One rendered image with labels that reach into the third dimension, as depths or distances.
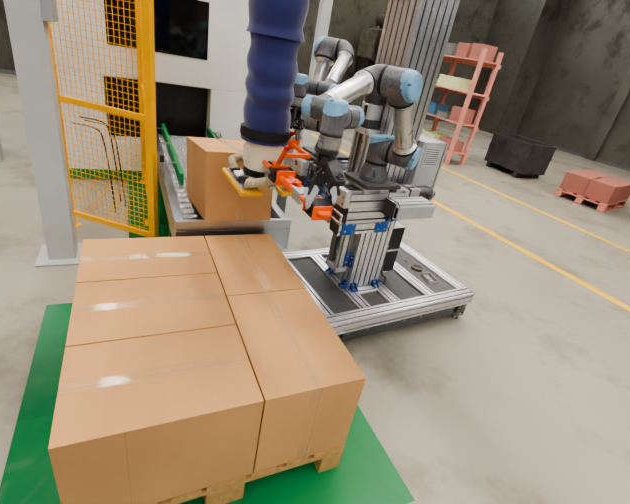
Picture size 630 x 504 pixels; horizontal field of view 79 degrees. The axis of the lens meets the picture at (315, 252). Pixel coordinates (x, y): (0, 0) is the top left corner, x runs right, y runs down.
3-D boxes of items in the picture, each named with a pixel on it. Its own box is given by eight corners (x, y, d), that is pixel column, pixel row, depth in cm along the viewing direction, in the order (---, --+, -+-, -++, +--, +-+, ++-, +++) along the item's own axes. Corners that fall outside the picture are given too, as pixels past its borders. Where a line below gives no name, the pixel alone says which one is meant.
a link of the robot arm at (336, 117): (355, 102, 120) (342, 102, 114) (348, 137, 125) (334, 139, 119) (334, 96, 124) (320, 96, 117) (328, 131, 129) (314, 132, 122)
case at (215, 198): (186, 195, 267) (186, 136, 253) (242, 195, 286) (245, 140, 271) (204, 222, 219) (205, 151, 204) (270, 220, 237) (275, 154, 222)
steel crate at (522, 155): (502, 164, 884) (515, 134, 852) (543, 180, 809) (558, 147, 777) (480, 164, 842) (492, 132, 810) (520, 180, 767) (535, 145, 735)
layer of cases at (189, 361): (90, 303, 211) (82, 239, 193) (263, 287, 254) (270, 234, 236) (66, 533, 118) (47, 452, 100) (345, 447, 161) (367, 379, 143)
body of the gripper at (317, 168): (324, 179, 136) (331, 145, 131) (336, 187, 130) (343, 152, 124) (305, 178, 133) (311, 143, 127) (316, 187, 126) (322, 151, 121)
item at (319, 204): (301, 210, 136) (303, 197, 133) (320, 210, 139) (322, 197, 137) (311, 220, 129) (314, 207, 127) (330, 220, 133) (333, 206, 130)
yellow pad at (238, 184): (221, 171, 191) (222, 161, 189) (241, 171, 196) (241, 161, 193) (240, 196, 165) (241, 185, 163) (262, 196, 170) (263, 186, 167)
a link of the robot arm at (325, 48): (316, 130, 227) (341, 35, 218) (293, 125, 230) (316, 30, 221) (320, 134, 239) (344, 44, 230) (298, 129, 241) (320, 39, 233)
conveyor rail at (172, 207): (150, 144, 405) (150, 126, 396) (156, 145, 407) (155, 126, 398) (174, 251, 225) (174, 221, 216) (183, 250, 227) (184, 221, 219)
